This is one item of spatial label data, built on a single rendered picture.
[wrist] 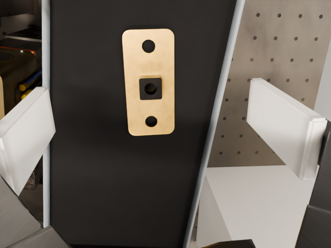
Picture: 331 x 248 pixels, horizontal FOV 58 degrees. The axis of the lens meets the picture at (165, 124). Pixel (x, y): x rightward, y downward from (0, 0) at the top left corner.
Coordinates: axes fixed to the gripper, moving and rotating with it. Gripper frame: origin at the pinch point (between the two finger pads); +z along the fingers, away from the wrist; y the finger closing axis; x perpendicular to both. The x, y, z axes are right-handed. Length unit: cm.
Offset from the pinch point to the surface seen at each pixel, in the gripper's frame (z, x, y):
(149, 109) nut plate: 6.3, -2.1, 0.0
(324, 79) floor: 123, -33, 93
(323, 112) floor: 123, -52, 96
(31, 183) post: 12.6, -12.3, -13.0
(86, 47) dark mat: 6.6, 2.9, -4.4
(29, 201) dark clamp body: 14.6, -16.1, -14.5
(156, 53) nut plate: 6.3, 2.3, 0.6
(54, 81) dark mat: 6.6, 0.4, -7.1
